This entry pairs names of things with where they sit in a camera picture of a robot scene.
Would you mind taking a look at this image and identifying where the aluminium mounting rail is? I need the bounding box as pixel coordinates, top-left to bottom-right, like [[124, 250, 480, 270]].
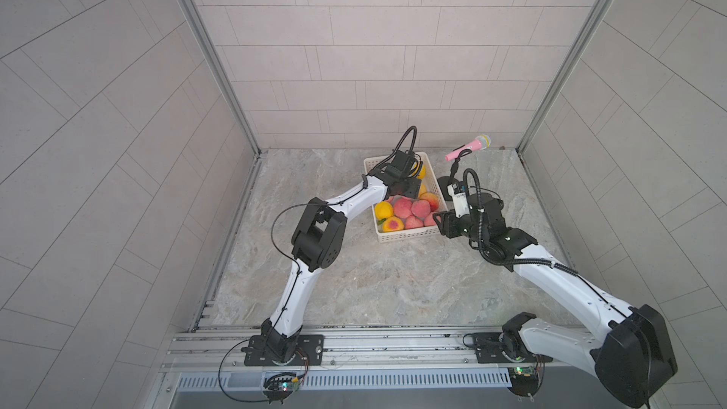
[[161, 320, 604, 372]]

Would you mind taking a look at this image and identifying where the left circuit board with cable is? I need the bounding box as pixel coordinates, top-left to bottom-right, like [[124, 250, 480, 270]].
[[217, 337, 310, 404]]

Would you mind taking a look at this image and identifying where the pink toy microphone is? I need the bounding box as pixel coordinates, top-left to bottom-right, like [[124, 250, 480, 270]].
[[446, 134, 491, 162]]

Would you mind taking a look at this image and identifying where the yellow peach with leaf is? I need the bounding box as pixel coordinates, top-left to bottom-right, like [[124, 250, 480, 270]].
[[382, 216, 405, 233]]

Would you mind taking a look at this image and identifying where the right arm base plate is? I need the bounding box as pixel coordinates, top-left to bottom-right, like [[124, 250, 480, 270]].
[[462, 333, 554, 365]]

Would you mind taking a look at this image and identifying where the dark pink peach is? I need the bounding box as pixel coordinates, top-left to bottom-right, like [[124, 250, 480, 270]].
[[411, 199, 432, 220]]

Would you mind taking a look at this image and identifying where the red orange peach bottom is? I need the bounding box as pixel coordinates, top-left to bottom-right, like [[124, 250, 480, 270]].
[[420, 192, 440, 212]]

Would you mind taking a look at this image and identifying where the right circuit board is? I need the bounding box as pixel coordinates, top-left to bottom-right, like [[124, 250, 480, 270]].
[[507, 365, 543, 400]]

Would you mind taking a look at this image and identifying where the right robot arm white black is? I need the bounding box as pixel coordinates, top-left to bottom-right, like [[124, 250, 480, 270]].
[[434, 169, 678, 408]]

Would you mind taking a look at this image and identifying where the white ventilation grille strip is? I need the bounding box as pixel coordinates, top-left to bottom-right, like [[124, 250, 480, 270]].
[[177, 367, 512, 392]]

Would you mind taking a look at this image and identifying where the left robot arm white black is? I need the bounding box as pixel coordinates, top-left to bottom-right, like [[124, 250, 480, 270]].
[[246, 125, 421, 365]]

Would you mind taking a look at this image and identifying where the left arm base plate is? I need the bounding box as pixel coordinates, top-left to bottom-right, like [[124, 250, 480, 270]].
[[244, 334, 325, 367]]

